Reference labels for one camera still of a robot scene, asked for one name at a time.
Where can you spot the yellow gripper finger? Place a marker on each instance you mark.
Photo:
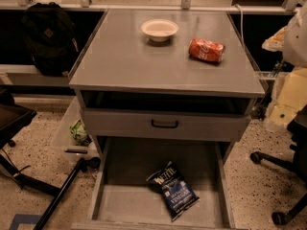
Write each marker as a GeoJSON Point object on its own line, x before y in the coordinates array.
{"type": "Point", "coordinates": [289, 96]}
{"type": "Point", "coordinates": [275, 42]}

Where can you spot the blue chip bag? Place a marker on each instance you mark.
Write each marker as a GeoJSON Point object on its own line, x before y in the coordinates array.
{"type": "Point", "coordinates": [177, 193]}

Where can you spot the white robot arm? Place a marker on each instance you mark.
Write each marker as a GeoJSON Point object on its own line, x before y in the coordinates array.
{"type": "Point", "coordinates": [295, 40]}

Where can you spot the grey drawer cabinet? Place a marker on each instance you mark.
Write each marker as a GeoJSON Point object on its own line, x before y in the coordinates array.
{"type": "Point", "coordinates": [123, 69]}

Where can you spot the closed grey top drawer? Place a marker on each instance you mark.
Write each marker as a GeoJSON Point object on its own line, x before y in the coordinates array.
{"type": "Point", "coordinates": [206, 127]}

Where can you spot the open grey middle drawer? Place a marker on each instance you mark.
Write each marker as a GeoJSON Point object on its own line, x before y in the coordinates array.
{"type": "Point", "coordinates": [123, 199]}

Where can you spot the green chip bag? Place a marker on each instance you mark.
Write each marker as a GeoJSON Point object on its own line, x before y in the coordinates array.
{"type": "Point", "coordinates": [79, 133]}

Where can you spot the black office chair right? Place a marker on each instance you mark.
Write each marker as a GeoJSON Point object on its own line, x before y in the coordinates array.
{"type": "Point", "coordinates": [298, 128]}

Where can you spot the red soda can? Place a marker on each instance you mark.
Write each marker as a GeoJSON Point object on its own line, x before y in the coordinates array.
{"type": "Point", "coordinates": [206, 50]}

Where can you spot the white bowl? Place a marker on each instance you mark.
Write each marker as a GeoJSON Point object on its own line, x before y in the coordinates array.
{"type": "Point", "coordinates": [159, 30]}

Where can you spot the clear plastic bin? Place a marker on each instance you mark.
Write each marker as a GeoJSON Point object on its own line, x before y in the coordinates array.
{"type": "Point", "coordinates": [63, 140]}

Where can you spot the black backpack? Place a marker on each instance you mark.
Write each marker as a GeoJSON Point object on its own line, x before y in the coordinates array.
{"type": "Point", "coordinates": [51, 39]}

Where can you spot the black chair base left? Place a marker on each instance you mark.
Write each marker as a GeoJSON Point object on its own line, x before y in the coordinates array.
{"type": "Point", "coordinates": [36, 156]}

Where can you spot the black drawer handle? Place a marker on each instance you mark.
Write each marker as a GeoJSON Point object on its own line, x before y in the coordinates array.
{"type": "Point", "coordinates": [169, 125]}

